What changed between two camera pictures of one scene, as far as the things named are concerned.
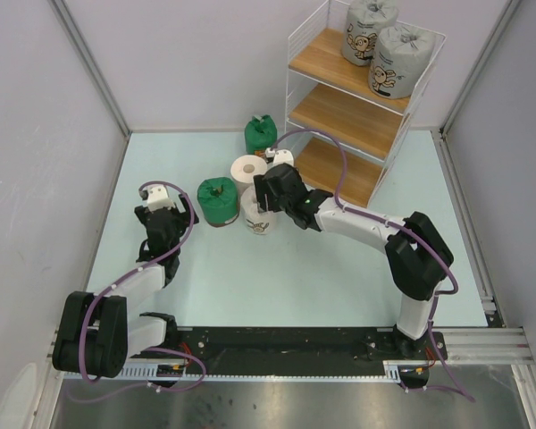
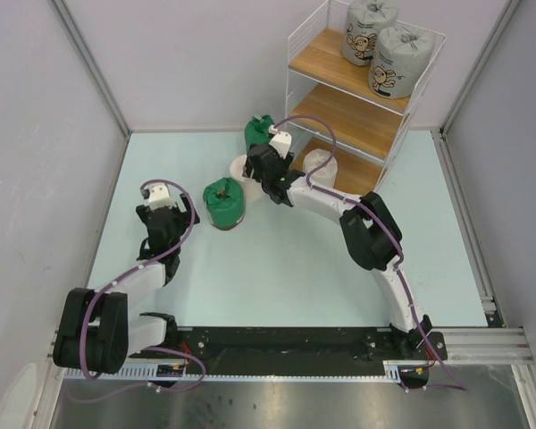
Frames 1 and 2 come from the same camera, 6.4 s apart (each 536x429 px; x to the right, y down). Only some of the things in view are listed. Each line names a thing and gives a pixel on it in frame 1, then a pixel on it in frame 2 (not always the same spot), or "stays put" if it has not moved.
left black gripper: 183,217 stays put
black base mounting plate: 313,351 stays put
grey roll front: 401,57 stays put
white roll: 256,222 to 314,158
